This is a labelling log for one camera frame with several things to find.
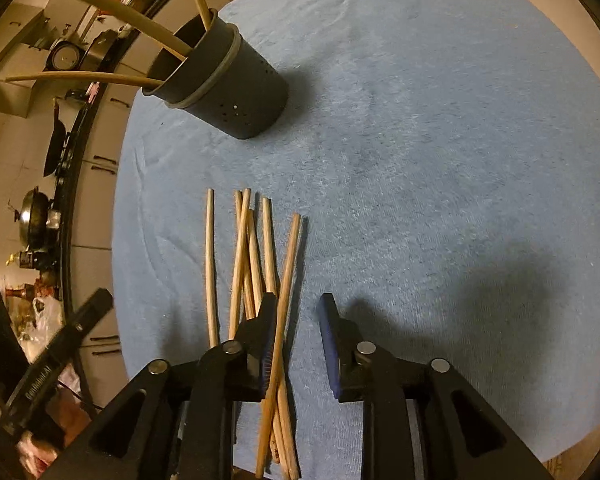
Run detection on steel wok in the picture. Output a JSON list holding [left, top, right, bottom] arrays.
[[16, 186, 63, 261]]

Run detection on blue towel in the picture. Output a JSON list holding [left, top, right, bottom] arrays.
[[111, 0, 600, 480]]

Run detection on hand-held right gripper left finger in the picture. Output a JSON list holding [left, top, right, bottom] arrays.
[[40, 292, 279, 480]]

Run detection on black kitchen countertop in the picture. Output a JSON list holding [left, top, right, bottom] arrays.
[[50, 0, 191, 321]]

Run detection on white cabinets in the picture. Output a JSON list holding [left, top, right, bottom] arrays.
[[72, 35, 148, 378], [0, 0, 56, 91]]

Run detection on white upper cabinets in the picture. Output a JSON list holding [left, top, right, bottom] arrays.
[[0, 0, 56, 91]]

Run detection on white plastic bag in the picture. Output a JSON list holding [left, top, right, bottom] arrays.
[[31, 297, 64, 342]]

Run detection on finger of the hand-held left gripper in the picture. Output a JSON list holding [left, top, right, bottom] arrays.
[[60, 288, 115, 348]]

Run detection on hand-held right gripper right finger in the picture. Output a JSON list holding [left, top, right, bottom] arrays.
[[318, 292, 556, 480]]

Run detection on white lower cabinets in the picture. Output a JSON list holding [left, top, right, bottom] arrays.
[[72, 35, 148, 378]]

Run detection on person's left hand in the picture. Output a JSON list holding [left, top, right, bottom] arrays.
[[17, 432, 58, 478]]

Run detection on black frying pan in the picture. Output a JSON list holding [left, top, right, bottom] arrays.
[[42, 100, 70, 178]]

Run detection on rice cooker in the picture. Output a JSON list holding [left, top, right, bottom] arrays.
[[44, 37, 88, 73]]

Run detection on dark perforated utensil holder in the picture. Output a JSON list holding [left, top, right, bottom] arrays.
[[141, 8, 289, 140]]

